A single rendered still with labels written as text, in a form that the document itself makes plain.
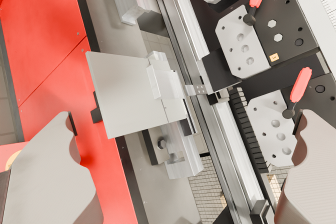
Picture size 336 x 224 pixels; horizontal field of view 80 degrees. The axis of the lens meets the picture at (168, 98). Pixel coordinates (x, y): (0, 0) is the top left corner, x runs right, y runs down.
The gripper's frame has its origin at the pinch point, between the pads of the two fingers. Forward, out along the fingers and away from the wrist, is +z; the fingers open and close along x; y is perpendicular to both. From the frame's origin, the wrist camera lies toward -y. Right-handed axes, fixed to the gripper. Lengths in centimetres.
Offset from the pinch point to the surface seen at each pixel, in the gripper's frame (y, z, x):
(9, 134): 59, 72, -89
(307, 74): 7.1, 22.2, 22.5
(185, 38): 12, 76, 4
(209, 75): 14.0, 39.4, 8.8
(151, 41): 46, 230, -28
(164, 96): 18.4, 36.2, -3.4
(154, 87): 15.0, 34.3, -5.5
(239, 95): 34, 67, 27
